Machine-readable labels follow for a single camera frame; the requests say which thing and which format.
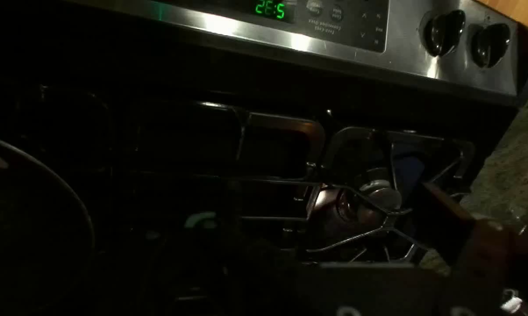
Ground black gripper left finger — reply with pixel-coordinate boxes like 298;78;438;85
215;234;321;316

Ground black gas stove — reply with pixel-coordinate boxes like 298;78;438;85
0;0;528;316

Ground black frying pan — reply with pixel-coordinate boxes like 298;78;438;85
0;132;98;278

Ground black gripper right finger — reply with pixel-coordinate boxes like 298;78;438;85
420;181;517;280

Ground black stove knob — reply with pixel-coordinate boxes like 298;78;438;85
420;8;468;58
468;22;513;71

